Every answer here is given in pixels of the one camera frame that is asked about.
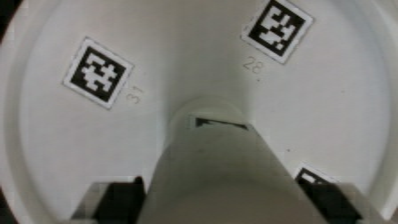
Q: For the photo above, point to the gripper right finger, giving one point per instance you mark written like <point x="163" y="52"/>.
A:
<point x="342" y="203"/>

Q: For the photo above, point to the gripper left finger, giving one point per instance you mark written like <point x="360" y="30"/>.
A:
<point x="111" y="204"/>

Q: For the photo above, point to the white cylindrical table leg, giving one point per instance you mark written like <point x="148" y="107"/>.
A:
<point x="221" y="183"/>

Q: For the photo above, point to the white round table top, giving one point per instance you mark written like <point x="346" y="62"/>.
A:
<point x="111" y="60"/>

